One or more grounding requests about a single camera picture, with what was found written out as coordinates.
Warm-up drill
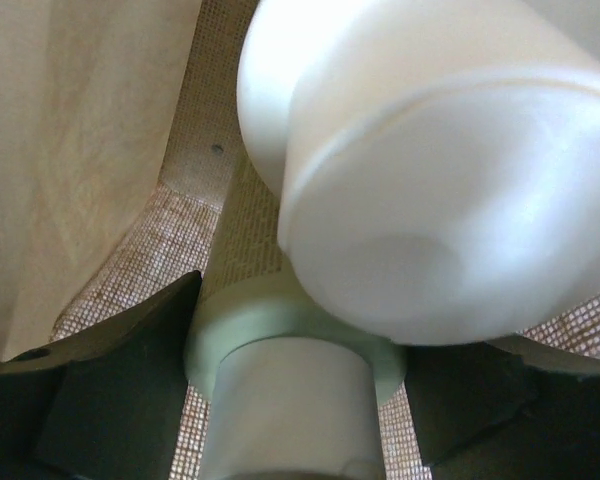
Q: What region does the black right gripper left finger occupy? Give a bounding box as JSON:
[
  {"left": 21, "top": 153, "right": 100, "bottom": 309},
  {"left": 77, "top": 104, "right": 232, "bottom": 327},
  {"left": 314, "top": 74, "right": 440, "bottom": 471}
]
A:
[{"left": 0, "top": 271, "right": 202, "bottom": 479}]

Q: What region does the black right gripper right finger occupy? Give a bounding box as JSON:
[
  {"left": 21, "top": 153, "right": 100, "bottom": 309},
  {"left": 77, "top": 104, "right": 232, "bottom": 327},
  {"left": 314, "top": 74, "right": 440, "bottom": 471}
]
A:
[{"left": 404, "top": 342, "right": 600, "bottom": 479}]

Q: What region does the green bottle cream cap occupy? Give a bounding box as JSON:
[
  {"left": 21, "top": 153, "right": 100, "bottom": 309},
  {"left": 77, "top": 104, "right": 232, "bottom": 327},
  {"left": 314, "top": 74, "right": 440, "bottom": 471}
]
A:
[{"left": 183, "top": 179, "right": 409, "bottom": 480}]

